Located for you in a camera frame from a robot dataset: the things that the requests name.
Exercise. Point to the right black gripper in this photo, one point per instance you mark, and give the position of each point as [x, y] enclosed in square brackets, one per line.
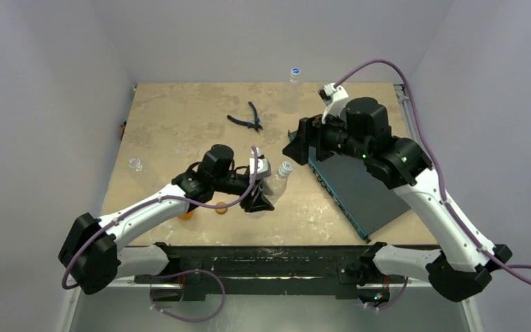
[310, 139]

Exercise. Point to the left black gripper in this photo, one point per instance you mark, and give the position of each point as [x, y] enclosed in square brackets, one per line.
[256, 202]

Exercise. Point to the blue white bottle cap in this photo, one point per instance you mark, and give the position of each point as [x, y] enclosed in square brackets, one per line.
[295, 71]

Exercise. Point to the clear plastic bottle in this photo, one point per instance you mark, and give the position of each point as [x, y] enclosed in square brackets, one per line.
[291, 94]

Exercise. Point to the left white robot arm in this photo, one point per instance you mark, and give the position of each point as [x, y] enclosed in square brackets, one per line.
[91, 252]

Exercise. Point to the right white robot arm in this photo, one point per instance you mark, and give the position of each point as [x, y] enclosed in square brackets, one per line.
[464, 261]

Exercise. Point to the orange bottle cap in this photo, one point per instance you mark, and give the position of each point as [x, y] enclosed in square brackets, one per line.
[221, 208]

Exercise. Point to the orange juice bottle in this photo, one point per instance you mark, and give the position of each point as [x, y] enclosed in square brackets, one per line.
[186, 216]

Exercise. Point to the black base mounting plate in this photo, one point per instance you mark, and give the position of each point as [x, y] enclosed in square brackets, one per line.
[339, 271]

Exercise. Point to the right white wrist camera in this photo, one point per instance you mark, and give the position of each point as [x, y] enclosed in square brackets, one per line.
[335, 99]

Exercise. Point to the dark network switch box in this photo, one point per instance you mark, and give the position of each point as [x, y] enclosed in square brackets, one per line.
[365, 201]

